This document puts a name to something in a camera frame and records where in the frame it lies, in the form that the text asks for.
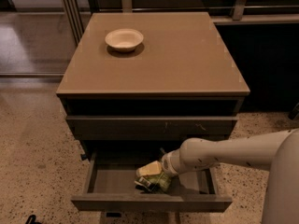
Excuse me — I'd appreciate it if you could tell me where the white paper bowl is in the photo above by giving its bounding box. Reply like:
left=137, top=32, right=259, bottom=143
left=105, top=29, right=144, bottom=52

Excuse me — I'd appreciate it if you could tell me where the black object on floor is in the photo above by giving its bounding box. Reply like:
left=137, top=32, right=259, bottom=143
left=25, top=215, right=41, bottom=224

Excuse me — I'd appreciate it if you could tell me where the green jalapeno chip bag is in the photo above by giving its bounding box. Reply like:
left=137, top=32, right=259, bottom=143
left=134, top=147, right=173, bottom=194

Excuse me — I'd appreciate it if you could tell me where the closed top drawer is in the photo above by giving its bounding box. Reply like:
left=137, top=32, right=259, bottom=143
left=66, top=116, right=238, bottom=141

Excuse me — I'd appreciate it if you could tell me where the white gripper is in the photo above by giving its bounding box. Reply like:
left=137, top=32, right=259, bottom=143
left=136, top=149, right=184, bottom=177

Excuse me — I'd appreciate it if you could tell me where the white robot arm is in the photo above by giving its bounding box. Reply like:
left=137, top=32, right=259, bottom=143
left=135, top=129, right=299, bottom=224

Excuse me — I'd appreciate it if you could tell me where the blue cabinet caster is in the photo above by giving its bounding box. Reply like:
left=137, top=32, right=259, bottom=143
left=80, top=154, right=88, bottom=161

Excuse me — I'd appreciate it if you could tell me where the grey drawer cabinet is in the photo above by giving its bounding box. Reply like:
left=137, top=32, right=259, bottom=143
left=55, top=11, right=251, bottom=214

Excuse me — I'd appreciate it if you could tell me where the open middle drawer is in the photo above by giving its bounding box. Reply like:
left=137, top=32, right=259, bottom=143
left=72, top=148, right=232, bottom=213

